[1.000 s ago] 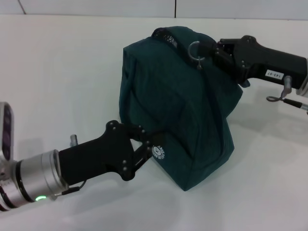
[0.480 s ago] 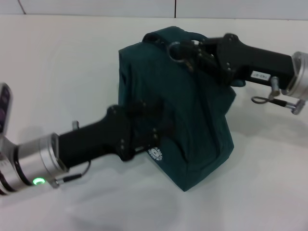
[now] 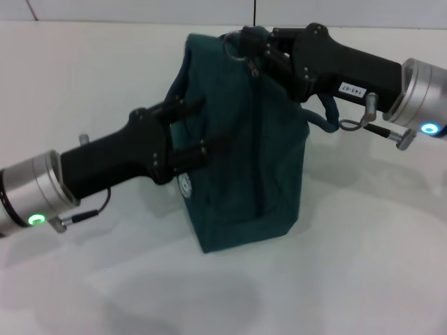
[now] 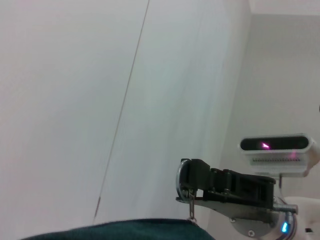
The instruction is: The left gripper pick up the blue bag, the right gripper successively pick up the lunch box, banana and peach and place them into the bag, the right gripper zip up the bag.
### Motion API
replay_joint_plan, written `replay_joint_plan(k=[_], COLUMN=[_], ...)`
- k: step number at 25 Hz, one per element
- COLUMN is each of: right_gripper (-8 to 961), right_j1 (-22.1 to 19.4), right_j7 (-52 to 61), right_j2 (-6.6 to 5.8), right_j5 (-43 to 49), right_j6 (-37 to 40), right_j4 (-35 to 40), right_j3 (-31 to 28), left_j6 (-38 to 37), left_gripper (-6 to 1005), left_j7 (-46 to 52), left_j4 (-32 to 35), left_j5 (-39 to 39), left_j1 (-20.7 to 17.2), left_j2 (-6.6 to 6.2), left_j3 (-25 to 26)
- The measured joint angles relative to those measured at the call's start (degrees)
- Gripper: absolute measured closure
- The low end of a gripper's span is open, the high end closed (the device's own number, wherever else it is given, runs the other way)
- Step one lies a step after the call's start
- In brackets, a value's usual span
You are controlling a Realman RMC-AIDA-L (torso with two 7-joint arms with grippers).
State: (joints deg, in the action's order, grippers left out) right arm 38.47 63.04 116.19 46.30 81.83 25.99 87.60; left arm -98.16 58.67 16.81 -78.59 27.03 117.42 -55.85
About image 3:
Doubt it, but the teal blue insulated bag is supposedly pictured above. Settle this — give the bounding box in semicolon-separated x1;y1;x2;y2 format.
163;26;342;254

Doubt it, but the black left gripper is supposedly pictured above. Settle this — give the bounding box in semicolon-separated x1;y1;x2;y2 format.
61;97;232;200

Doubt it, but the grey right gripper cable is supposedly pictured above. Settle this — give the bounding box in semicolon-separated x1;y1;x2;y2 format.
337;92;416;151

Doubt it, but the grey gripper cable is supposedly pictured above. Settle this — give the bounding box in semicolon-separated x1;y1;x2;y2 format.
337;92;416;151
61;187;112;228

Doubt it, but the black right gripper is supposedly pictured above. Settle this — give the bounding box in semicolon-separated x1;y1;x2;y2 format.
240;22;402;113

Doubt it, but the grey left gripper cable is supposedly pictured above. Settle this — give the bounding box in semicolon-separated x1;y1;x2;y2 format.
61;187;112;228

